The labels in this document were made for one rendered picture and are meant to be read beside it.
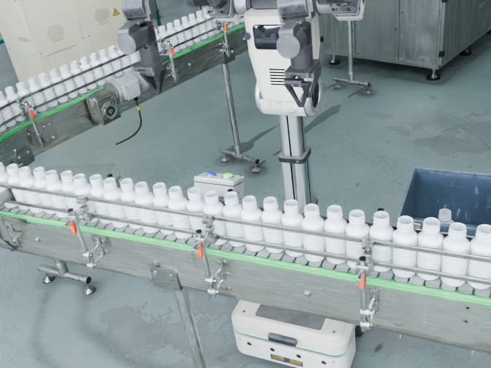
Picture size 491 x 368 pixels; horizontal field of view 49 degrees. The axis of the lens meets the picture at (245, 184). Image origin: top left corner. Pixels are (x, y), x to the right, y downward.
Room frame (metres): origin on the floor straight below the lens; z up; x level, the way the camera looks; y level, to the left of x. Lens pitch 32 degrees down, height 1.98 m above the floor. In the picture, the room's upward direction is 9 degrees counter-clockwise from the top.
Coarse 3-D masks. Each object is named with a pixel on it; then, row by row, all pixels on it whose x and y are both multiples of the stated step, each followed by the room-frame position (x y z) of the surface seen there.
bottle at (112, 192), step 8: (104, 184) 1.45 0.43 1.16; (112, 184) 1.44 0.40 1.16; (104, 192) 1.46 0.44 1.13; (112, 192) 1.44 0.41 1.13; (120, 192) 1.45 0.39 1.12; (120, 200) 1.44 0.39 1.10; (112, 208) 1.43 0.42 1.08; (120, 208) 1.43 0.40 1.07; (112, 216) 1.44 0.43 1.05; (120, 216) 1.43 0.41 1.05; (120, 224) 1.43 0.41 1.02; (128, 224) 1.44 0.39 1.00
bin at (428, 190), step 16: (416, 176) 1.59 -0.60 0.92; (432, 176) 1.57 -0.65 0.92; (448, 176) 1.54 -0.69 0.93; (464, 176) 1.52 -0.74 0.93; (480, 176) 1.49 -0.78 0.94; (416, 192) 1.59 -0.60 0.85; (432, 192) 1.57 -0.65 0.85; (448, 192) 1.54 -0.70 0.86; (464, 192) 1.52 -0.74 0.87; (480, 192) 1.49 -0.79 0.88; (400, 208) 1.37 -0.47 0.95; (416, 208) 1.59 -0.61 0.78; (432, 208) 1.56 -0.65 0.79; (448, 208) 1.54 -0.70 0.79; (464, 208) 1.51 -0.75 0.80; (480, 208) 1.49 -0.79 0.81; (416, 224) 1.30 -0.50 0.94; (448, 224) 1.26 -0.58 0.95; (464, 224) 1.51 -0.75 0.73; (480, 224) 1.49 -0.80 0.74; (400, 336) 1.10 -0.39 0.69
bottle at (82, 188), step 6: (78, 174) 1.53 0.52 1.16; (78, 180) 1.50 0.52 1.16; (84, 180) 1.51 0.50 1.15; (78, 186) 1.50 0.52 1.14; (84, 186) 1.50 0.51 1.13; (90, 186) 1.51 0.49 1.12; (78, 192) 1.49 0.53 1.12; (84, 192) 1.49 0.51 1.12; (90, 204) 1.49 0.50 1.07; (90, 210) 1.49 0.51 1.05; (90, 222) 1.49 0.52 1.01
